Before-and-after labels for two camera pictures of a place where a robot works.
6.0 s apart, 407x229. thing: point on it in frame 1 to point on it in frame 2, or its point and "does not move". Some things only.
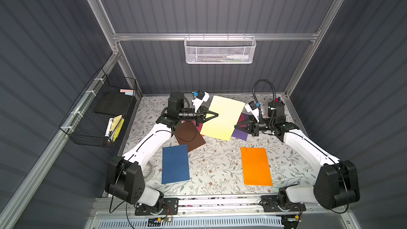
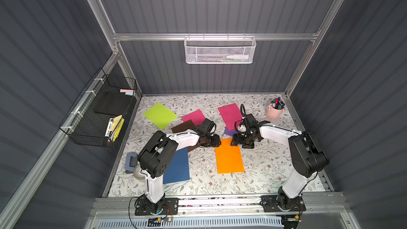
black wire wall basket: (98, 116) does not move
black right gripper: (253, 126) to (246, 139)
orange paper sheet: (256, 167) to (229, 157)
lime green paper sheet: (222, 126) to (160, 115)
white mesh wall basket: (220, 50) does not move
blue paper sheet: (175, 166) does not move
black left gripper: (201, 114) to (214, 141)
